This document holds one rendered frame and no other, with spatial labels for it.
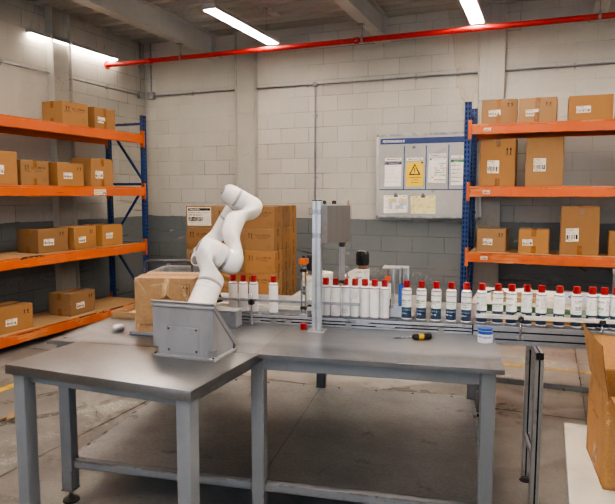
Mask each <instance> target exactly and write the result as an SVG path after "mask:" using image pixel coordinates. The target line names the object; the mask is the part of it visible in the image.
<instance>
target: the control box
mask: <svg viewBox="0 0 615 504"><path fill-rule="evenodd" d="M349 241H350V205H321V243H337V242H349Z"/></svg>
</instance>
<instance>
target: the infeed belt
mask: <svg viewBox="0 0 615 504"><path fill-rule="evenodd" d="M253 314H263V315H283V316H300V314H301V313H295V312H293V313H292V312H278V313H276V314H271V313H269V311H259V312H256V313H253ZM322 317H323V318H343V319H363V320H383V321H403V322H423V323H443V324H463V325H473V322H472V321H471V323H461V321H460V320H456V322H454V323H449V322H446V320H441V321H440V322H433V321H431V319H426V321H417V320H416V318H411V320H402V319H401V318H397V317H389V319H380V318H378V319H371V318H360V317H358V318H352V317H341V316H340V317H332V316H322Z"/></svg>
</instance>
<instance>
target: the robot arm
mask: <svg viewBox="0 0 615 504"><path fill-rule="evenodd" d="M221 199H222V201H223V202H224V203H225V204H226V206H225V207H224V209H223V211H222V212H221V214H220V216H219V218H218V219H217V221H216V223H215V225H214V226H213V228H212V230H211V231H210V232H209V233H208V234H207V235H206V236H205V237H204V238H203V239H201V240H200V241H199V242H198V244H197V246H196V247H195V248H194V249H193V250H194V252H193V254H192V256H191V263H192V264H193V265H194V266H199V269H200V273H199V276H198V279H197V281H196V284H195V286H194V288H193V291H192V293H191V295H190V298H189V300H188V302H195V303H210V304H214V305H216V302H217V303H219V302H222V301H223V300H218V297H222V296H221V290H222V287H223V284H224V278H223V276H222V275H221V273H220V272H219V271H218V269H219V270H221V271H223V272H225V273H227V274H236V273H238V272H239V271H240V270H241V268H242V266H243V262H244V256H243V250H242V246H241V242H240V235H241V232H242V229H243V226H244V224H245V222H247V221H250V220H253V219H255V218H257V217H258V216H259V215H260V214H261V212H262V208H263V206H262V203H261V201H260V200H259V199H258V198H256V197H254V196H253V195H251V194H249V193H247V192H246V191H244V190H242V189H240V188H239V187H237V186H235V185H232V184H228V185H226V186H224V187H223V189H222V191H221ZM222 241H224V242H225V244H226V245H225V244H223V243H222Z"/></svg>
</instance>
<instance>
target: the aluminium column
mask: <svg viewBox="0 0 615 504"><path fill-rule="evenodd" d="M321 205H323V200H312V209H318V214H313V215H312V233H318V238H312V331H321V330H322V243H321V238H319V233H321V214H319V210H321Z"/></svg>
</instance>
